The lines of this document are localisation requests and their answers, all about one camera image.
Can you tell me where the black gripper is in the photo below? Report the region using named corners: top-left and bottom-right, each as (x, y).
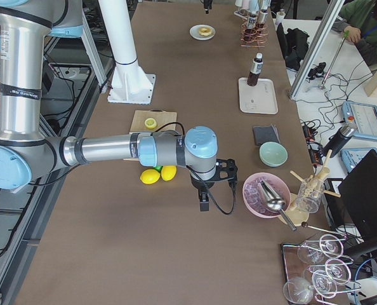
top-left (201, 0), bottom-right (212, 14)
top-left (191, 177), bottom-right (215, 211)

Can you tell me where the white plate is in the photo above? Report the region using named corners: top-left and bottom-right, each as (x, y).
top-left (189, 24), bottom-right (216, 41)

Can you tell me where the glazed donut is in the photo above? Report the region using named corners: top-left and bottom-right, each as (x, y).
top-left (198, 27), bottom-right (213, 37)

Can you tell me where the dark drink bottle on tray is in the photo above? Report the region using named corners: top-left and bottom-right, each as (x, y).
top-left (247, 53), bottom-right (263, 86)

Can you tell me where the cream rabbit tray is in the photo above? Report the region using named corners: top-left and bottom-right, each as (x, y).
top-left (238, 78), bottom-right (279, 115)

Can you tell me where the dark bottle in rack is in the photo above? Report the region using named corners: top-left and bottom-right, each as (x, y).
top-left (245, 10), bottom-right (258, 33)

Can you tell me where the pink bowl with ice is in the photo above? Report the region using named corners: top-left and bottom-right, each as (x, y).
top-left (242, 172), bottom-right (291, 219)

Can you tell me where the whole yellow lemon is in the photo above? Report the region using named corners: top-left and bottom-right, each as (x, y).
top-left (140, 168), bottom-right (161, 185)

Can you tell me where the metal ice scoop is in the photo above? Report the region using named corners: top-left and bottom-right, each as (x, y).
top-left (260, 180), bottom-right (296, 231)

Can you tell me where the mint green bowl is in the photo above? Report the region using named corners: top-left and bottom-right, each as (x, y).
top-left (259, 142), bottom-right (288, 167)

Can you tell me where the grey folded cloth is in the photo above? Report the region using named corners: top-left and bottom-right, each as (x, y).
top-left (253, 125), bottom-right (280, 146)

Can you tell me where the round wooden stand base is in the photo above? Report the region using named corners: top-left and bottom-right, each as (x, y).
top-left (286, 203), bottom-right (309, 227)

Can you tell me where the lemon half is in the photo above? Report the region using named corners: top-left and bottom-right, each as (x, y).
top-left (144, 118), bottom-right (157, 130)

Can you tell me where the wooden cutting board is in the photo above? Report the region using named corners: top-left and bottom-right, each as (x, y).
top-left (124, 110), bottom-right (177, 165)

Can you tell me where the glass mug on stand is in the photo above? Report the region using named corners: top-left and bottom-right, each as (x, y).
top-left (295, 178), bottom-right (324, 213)

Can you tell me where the wine glass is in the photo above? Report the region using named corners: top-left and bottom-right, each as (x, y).
top-left (312, 270), bottom-right (337, 298)
top-left (283, 276), bottom-right (315, 304)
top-left (307, 259), bottom-right (351, 285)
top-left (297, 234), bottom-right (343, 264)

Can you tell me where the blue teach pendant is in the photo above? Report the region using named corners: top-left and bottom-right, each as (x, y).
top-left (340, 147), bottom-right (377, 173)
top-left (341, 101), bottom-right (377, 141)

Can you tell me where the person in green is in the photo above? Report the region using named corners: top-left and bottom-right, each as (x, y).
top-left (331, 0), bottom-right (377, 67)

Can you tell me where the black monitor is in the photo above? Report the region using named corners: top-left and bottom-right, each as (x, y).
top-left (339, 149), bottom-right (377, 238)

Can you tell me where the copper wire bottle rack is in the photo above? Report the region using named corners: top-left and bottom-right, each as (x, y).
top-left (241, 18), bottom-right (268, 48)

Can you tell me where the black camera bag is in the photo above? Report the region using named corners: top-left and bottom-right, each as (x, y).
top-left (276, 24), bottom-right (309, 71)

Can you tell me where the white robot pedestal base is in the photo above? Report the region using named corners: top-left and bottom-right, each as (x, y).
top-left (100, 1), bottom-right (155, 105)

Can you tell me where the aluminium frame post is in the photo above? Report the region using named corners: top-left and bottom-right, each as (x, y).
top-left (289, 0), bottom-right (345, 101)

